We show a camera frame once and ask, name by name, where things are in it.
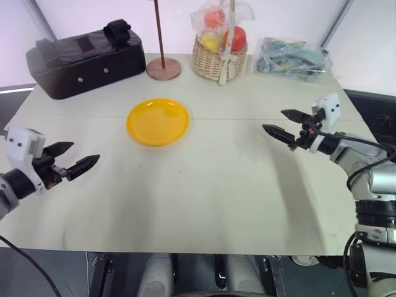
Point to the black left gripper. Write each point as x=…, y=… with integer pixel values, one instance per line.
x=46, y=171

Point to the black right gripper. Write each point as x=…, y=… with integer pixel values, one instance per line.
x=309, y=133

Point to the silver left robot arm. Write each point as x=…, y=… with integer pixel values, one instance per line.
x=10, y=191

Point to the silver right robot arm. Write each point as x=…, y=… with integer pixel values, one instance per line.
x=355, y=153

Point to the yellow plastic plate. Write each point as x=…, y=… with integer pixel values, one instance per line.
x=157, y=122

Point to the yellow fruit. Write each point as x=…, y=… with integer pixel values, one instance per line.
x=210, y=41

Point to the orange fruit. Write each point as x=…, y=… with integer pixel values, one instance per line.
x=215, y=18

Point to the clear plastic fruit bag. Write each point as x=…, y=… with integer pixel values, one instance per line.
x=201, y=15

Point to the clear bag of teal items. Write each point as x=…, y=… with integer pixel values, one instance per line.
x=290, y=58

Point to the black fabric case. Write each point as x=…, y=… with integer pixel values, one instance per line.
x=86, y=68

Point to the red apple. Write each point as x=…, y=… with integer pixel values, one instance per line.
x=239, y=38

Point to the wooden pole stand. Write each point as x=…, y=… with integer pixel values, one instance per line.
x=163, y=69

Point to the grey rounded robot leg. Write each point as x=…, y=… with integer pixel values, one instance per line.
x=156, y=275
x=244, y=277

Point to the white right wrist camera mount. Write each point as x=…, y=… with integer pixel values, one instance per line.
x=329, y=111

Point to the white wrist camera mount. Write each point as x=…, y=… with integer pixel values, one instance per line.
x=329, y=111
x=23, y=145

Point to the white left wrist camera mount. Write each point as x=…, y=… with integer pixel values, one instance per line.
x=23, y=145

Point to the grey metal frame post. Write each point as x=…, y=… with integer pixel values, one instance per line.
x=43, y=18
x=337, y=21

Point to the black table frame bracket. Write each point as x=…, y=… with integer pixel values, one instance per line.
x=277, y=277
x=102, y=277

